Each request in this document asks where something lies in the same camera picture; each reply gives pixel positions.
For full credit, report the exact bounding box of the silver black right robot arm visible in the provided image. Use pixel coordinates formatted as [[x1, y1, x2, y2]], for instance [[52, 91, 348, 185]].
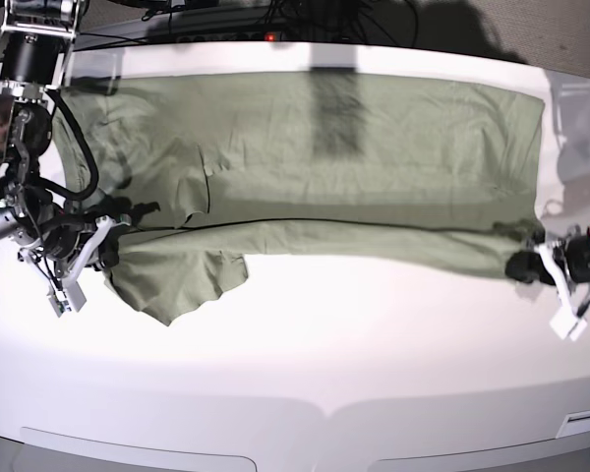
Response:
[[0, 1, 131, 316]]

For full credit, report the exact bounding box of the green T-shirt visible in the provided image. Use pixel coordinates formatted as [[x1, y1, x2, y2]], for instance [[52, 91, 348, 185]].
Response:
[[62, 69, 545, 325]]

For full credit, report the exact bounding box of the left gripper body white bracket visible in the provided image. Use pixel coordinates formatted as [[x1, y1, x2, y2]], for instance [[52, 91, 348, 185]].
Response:
[[535, 225, 590, 340]]

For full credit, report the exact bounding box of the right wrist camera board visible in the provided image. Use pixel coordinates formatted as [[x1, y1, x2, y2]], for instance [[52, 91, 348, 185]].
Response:
[[47, 292, 72, 318]]

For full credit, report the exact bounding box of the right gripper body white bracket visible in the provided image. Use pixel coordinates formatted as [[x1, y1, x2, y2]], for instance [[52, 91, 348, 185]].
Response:
[[18, 213, 131, 312]]

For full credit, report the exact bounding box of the black power strip red light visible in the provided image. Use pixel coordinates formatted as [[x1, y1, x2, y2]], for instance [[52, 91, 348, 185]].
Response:
[[173, 28, 359, 44]]

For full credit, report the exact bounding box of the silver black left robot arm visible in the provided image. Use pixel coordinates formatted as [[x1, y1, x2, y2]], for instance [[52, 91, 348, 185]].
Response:
[[505, 72, 590, 341]]

